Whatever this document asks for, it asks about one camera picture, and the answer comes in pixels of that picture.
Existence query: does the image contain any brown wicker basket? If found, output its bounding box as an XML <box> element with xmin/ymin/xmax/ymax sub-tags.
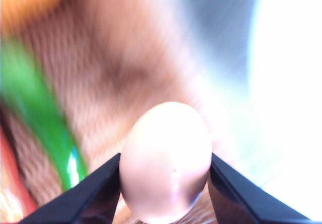
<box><xmin>3</xmin><ymin>0</ymin><xmax>217</xmax><ymax>203</ymax></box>

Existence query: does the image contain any yellow toy corn cob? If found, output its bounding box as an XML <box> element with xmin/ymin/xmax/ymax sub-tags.
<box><xmin>1</xmin><ymin>0</ymin><xmax>59</xmax><ymax>36</ymax></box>

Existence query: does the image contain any green toy vegetable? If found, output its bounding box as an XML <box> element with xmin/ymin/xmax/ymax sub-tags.
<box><xmin>0</xmin><ymin>38</ymin><xmax>87</xmax><ymax>190</ymax></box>

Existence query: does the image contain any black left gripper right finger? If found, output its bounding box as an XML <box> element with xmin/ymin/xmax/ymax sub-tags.
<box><xmin>208</xmin><ymin>153</ymin><xmax>312</xmax><ymax>224</ymax></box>

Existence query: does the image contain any beige egg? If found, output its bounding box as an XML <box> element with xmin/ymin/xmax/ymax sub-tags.
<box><xmin>119</xmin><ymin>102</ymin><xmax>212</xmax><ymax>222</ymax></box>

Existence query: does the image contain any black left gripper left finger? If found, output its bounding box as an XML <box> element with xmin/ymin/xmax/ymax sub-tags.
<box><xmin>19</xmin><ymin>153</ymin><xmax>122</xmax><ymax>224</ymax></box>

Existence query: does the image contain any red toy vegetable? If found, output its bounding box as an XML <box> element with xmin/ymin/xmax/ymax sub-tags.
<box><xmin>0</xmin><ymin>126</ymin><xmax>37</xmax><ymax>221</ymax></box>

